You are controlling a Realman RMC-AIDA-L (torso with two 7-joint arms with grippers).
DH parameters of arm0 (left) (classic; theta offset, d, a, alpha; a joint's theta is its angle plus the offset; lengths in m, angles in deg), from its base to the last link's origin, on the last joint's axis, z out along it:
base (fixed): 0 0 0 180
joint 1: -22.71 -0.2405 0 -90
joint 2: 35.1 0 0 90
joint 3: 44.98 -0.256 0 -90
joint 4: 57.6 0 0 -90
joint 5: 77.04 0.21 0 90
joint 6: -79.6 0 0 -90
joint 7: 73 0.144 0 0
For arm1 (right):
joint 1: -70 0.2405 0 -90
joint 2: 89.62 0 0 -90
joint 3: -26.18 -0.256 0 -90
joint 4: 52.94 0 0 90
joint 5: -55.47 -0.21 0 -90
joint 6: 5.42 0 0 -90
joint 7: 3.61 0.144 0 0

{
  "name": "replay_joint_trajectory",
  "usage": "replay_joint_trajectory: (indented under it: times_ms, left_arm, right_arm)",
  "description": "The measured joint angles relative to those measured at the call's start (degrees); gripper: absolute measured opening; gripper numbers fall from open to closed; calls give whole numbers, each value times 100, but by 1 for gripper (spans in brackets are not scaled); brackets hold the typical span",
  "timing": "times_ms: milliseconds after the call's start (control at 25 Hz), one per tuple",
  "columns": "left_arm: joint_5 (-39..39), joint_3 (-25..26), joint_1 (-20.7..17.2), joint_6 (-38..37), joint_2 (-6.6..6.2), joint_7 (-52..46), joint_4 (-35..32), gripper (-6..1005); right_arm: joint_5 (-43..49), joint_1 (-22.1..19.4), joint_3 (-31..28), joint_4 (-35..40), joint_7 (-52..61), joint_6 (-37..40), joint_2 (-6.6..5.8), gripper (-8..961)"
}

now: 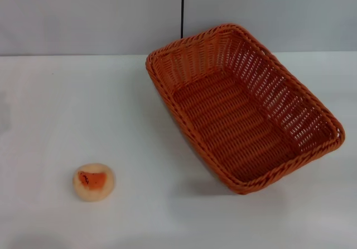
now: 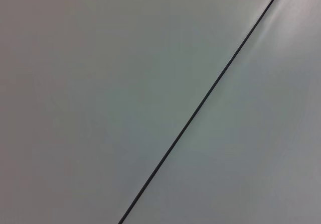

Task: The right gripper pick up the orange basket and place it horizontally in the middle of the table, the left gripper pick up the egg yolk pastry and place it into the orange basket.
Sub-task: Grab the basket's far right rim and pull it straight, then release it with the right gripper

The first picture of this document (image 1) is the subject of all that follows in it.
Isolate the round peach-coloured bun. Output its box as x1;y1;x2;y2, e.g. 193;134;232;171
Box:
73;162;115;203

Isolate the orange woven plastic basket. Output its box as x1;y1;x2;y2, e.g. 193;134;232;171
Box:
145;23;345;195

